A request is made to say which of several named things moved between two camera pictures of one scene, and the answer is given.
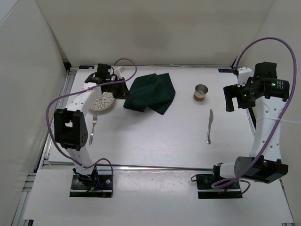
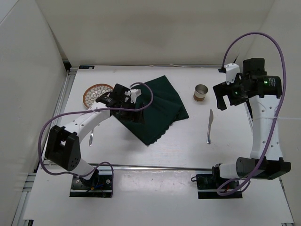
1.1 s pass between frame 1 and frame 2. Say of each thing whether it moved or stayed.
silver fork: stayed
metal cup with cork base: stayed
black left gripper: moved
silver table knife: stayed
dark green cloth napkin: moved
